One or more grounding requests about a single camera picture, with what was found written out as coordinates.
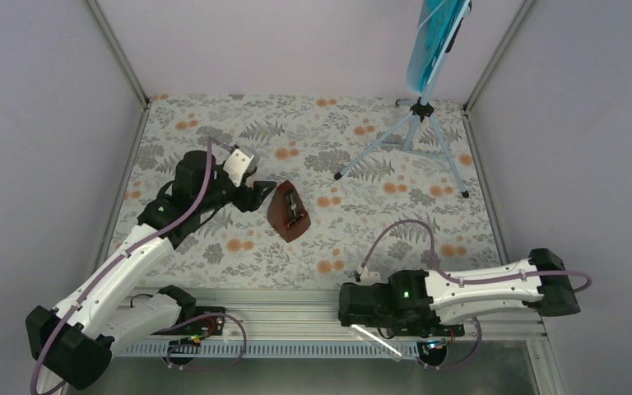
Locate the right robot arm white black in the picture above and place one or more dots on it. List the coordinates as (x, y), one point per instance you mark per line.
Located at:
(433, 303)

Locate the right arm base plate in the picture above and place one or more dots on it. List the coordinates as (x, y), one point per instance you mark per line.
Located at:
(422, 330)

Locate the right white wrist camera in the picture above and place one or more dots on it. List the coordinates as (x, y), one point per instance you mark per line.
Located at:
(366, 277)

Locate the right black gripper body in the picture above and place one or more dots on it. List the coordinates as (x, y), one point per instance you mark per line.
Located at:
(377, 320)

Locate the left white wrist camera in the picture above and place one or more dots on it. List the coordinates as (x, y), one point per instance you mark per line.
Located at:
(241, 164)

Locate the aluminium rail frame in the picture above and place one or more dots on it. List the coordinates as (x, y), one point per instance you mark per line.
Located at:
(297, 346)

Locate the brown wooden metronome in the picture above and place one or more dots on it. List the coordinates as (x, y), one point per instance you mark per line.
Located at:
(286, 213)

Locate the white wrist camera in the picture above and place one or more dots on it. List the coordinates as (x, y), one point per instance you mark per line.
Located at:
(241, 164)
(366, 277)

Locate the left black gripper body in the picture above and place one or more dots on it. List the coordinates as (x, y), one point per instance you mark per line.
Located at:
(243, 202)

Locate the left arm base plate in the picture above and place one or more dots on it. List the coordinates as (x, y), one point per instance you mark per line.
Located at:
(205, 321)

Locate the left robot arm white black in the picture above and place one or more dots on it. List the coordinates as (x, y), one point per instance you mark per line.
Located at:
(77, 338)

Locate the light blue music stand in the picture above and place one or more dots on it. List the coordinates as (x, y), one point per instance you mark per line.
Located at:
(437, 29)

